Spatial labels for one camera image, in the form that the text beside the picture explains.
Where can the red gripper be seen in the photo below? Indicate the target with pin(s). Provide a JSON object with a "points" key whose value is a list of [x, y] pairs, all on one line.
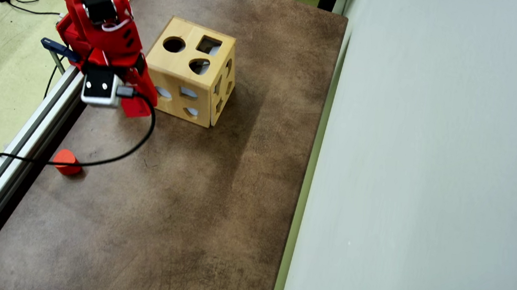
{"points": [[140, 99]]}

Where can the red cube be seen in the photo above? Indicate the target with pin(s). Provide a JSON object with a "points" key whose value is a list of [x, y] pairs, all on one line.
{"points": [[137, 109]]}

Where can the red robot arm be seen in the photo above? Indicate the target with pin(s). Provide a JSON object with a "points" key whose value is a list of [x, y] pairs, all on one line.
{"points": [[76, 1]]}

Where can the wooden shape sorter box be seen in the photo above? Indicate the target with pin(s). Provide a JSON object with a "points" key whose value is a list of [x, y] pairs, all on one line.
{"points": [[173, 65]]}

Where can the blue clamp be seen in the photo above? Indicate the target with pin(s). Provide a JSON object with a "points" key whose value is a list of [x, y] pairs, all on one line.
{"points": [[59, 48]]}

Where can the red rounded block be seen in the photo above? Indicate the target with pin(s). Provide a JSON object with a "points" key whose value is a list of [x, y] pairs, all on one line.
{"points": [[64, 156]]}

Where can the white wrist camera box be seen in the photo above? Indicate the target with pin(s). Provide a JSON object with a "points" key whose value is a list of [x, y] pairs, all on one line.
{"points": [[99, 87]]}

